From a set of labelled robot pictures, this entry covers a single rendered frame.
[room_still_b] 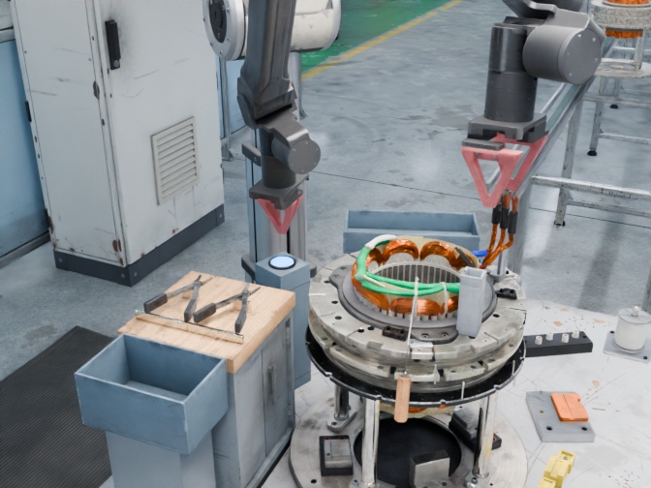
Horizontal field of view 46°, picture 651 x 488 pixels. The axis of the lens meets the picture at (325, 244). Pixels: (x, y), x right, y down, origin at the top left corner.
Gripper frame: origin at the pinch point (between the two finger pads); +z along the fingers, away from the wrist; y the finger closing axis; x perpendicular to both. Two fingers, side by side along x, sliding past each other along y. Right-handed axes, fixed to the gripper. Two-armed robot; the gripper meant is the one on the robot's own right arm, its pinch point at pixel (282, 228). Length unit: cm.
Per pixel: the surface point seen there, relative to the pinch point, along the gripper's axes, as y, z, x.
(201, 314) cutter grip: -28.3, -1.1, -2.0
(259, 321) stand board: -23.4, 1.8, -8.4
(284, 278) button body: -4.2, 7.1, -2.3
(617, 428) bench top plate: 10, 32, -59
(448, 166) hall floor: 326, 135, 61
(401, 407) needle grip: -29.0, 4.9, -32.5
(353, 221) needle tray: 20.0, 7.4, -4.9
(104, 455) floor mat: 26, 112, 82
